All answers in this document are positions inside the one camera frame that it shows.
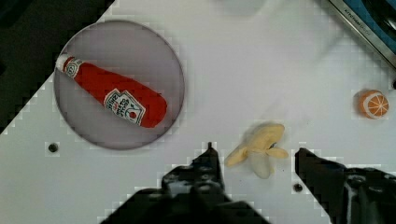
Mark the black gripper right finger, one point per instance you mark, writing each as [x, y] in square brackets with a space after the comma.
[348, 195]

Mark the red plush ketchup bottle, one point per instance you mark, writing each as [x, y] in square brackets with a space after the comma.
[125, 97]

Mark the yellow plush peeled banana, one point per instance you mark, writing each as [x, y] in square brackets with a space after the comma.
[258, 149]

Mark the orange slice toy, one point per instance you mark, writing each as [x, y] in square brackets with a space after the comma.
[372, 104]

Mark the black toaster oven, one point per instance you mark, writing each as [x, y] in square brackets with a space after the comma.
[374, 21]

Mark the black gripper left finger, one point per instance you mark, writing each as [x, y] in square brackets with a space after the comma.
[189, 194]

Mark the grey round plate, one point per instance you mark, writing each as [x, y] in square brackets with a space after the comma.
[132, 50]

